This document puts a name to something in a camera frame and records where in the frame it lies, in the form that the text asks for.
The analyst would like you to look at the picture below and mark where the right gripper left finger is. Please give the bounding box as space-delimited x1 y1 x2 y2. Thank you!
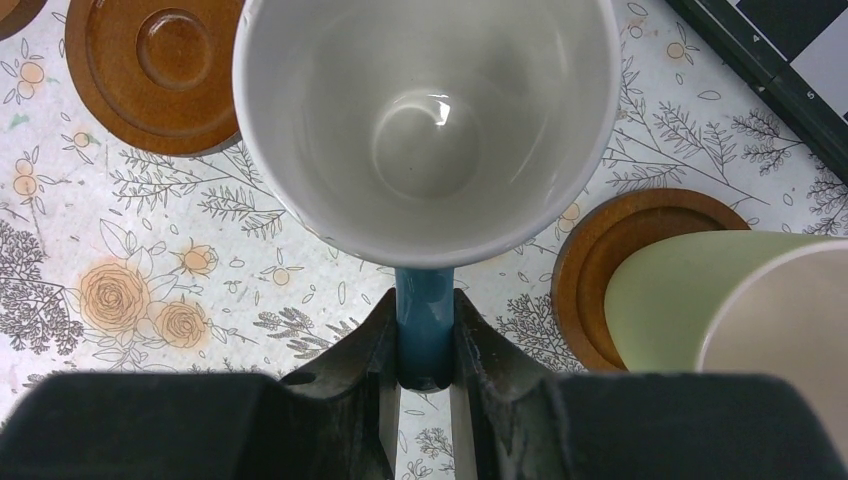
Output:
1 291 400 479

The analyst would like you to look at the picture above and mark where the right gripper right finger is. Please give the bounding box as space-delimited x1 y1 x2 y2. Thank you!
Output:
450 291 847 479

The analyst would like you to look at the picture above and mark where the brown coaster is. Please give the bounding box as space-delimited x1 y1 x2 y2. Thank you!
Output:
0 0 46 40
550 188 750 372
65 0 244 156

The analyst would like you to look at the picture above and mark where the green mug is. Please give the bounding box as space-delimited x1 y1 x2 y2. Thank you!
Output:
604 230 847 454

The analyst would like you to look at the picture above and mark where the blue mug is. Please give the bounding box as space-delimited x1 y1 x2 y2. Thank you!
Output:
232 1 622 392

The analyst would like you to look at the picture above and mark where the black white chessboard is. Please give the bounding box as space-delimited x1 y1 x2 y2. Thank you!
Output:
669 0 847 180

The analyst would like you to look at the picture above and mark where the floral tablecloth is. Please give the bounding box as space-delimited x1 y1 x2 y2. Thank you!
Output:
1 1 813 479

